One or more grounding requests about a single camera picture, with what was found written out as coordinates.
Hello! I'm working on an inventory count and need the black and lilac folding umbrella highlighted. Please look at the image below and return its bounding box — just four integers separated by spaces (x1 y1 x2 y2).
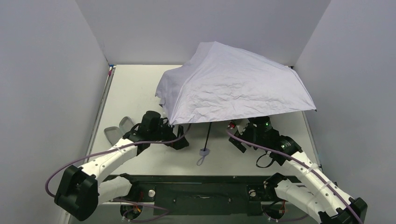
155 41 318 166

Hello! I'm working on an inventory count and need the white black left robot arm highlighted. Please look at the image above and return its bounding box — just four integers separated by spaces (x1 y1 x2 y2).
54 111 189 221

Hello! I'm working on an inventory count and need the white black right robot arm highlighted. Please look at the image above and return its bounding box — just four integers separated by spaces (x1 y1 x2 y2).
226 116 368 224

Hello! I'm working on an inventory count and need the grey umbrella sleeve case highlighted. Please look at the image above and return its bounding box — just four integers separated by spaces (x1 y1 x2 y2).
104 116 135 146

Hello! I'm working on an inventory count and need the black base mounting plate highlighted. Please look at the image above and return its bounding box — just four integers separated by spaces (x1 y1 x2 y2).
120 174 278 218

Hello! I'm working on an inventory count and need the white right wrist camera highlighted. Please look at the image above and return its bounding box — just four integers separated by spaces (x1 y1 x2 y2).
228 119 249 133

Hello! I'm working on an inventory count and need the aluminium front frame rail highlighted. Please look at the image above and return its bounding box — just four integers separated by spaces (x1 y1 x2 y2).
64 182 343 205

